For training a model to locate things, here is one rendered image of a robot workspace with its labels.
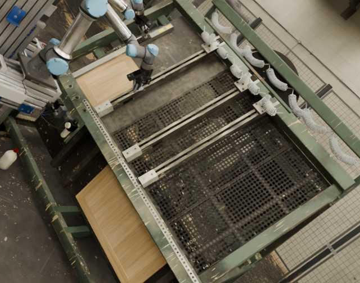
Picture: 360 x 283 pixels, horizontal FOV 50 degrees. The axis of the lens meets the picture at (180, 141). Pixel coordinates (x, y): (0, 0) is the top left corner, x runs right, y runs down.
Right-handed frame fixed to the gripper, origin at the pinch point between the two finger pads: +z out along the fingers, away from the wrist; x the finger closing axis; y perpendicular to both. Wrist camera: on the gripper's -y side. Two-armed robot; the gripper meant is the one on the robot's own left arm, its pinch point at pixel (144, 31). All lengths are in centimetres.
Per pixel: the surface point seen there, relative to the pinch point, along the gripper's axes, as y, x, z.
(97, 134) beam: -30, 93, 8
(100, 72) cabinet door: 10, 48, 11
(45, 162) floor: 33, 126, 84
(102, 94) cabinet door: -6, 63, 11
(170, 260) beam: -130, 131, 7
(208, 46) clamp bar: -52, -18, 2
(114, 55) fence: 10.8, 29.4, 8.9
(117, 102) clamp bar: -25, 64, 6
